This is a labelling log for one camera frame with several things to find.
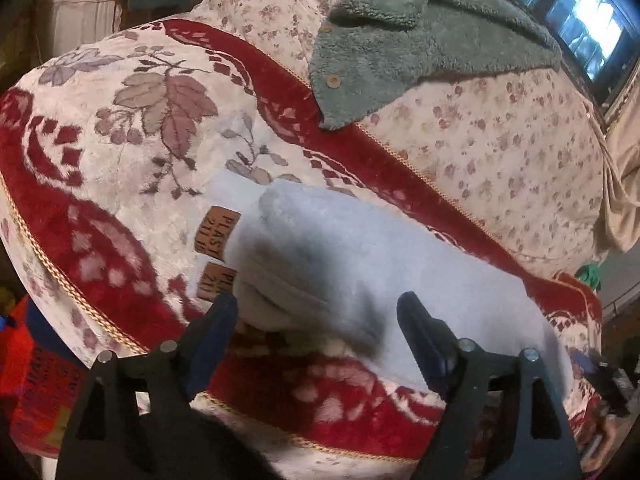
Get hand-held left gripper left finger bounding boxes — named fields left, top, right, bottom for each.
left=55, top=291, right=240, bottom=480

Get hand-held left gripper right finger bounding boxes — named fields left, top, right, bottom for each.
left=397, top=291, right=583, bottom=480

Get grey pants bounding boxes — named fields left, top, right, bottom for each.
left=194, top=172, right=573, bottom=403

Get green cloth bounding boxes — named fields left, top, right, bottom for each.
left=574, top=262, right=604, bottom=292

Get red floral blanket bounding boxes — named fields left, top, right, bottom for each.
left=0, top=19, right=606, bottom=480

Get red printed bag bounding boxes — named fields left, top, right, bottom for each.
left=7, top=297, right=88, bottom=458

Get floral bed sheet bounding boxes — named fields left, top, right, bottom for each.
left=192, top=0, right=608, bottom=273

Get beige curtain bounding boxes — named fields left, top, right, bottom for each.
left=582, top=95, right=640, bottom=256

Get green fleece jacket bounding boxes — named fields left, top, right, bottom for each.
left=308, top=0, right=563, bottom=132

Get barred window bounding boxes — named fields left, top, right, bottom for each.
left=450, top=0, right=638, bottom=116

